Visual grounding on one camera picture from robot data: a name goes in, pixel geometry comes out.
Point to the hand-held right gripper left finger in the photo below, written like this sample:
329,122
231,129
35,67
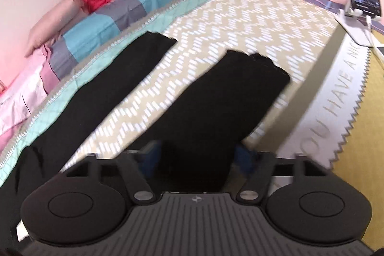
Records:
151,158

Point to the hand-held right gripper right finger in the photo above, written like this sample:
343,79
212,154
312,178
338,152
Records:
244,160

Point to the black pants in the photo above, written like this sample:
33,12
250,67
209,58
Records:
75,100

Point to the patterned yellow teal quilt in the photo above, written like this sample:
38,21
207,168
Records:
225,28

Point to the blue grey striped pillow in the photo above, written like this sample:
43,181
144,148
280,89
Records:
90,31

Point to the salmon pink pillow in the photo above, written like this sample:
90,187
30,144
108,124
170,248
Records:
51,25

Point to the white phone stand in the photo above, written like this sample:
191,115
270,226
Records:
357,29

